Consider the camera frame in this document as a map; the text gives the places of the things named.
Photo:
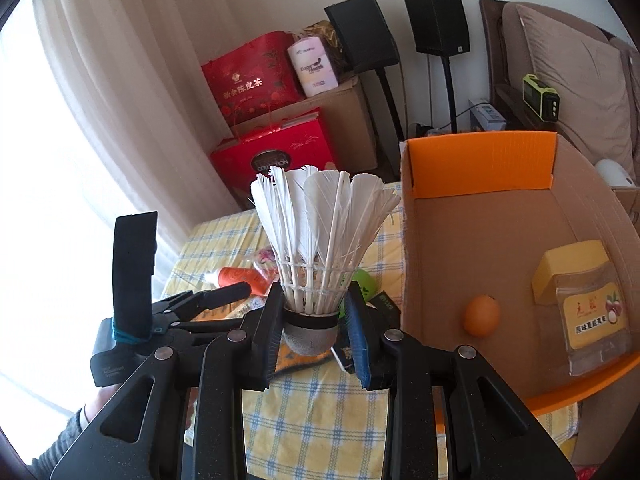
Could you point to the clear plastic packet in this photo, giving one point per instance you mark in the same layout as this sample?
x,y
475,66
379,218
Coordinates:
x,y
265,262

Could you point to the red chocolate gift box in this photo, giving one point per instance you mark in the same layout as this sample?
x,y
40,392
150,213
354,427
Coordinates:
x,y
280,152

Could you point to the white round object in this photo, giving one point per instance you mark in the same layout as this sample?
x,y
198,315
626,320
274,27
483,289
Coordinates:
x,y
615,172

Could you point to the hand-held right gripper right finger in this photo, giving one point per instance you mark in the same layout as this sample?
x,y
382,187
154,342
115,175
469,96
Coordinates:
x,y
356,332

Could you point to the brown cardboard box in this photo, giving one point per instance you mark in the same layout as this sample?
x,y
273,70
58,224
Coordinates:
x,y
350,125

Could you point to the orange tube with white cap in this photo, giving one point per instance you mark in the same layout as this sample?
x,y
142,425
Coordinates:
x,y
240,279

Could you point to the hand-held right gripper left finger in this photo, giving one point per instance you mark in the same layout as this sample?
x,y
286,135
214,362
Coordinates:
x,y
272,332

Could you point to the person's left forearm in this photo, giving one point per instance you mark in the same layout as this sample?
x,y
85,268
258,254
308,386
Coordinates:
x,y
75,430

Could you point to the green plastic cup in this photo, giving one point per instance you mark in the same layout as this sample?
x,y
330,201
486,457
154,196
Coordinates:
x,y
364,285

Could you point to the brown sofa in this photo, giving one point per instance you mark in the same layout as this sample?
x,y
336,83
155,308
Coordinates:
x,y
505,105

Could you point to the small black box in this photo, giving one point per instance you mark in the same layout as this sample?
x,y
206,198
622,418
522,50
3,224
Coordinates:
x,y
386,307

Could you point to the dark blue packet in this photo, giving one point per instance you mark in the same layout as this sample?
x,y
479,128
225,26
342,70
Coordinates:
x,y
345,357

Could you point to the black speaker on stand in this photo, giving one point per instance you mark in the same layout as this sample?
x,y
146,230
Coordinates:
x,y
362,35
435,22

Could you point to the green and black device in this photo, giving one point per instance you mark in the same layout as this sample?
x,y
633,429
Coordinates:
x,y
541,97

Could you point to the white tissue roll pack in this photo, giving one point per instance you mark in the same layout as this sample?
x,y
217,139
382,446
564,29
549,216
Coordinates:
x,y
314,67

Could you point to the white curtain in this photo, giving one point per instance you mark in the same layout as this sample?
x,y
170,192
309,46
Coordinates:
x,y
120,90

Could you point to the yellow sponge block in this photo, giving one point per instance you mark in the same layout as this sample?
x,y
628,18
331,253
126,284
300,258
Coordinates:
x,y
565,262

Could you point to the orange knitted cloth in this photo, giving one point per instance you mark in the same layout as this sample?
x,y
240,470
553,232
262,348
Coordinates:
x,y
292,362

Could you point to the blue and white box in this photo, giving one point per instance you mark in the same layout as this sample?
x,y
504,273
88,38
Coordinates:
x,y
487,114

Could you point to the white feather shuttlecock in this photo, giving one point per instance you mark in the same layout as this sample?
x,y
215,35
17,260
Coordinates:
x,y
320,220

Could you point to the small orange fruit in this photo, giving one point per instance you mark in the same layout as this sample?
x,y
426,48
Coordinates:
x,y
482,315

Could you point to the brown sofa cushion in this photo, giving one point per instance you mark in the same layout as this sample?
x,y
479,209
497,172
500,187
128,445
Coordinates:
x,y
575,70

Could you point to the yellow blue checked blanket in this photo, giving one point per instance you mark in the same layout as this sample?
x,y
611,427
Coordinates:
x,y
310,420

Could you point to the gold gift bag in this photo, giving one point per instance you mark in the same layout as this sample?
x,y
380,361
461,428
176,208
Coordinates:
x,y
330,35

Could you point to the clear packet with yellow label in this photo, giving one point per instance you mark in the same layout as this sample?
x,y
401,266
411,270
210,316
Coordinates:
x,y
595,325

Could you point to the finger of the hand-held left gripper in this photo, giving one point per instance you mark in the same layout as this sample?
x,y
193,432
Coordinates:
x,y
210,327
220,294

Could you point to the orange cardboard box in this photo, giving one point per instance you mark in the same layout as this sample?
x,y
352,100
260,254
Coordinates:
x,y
480,240

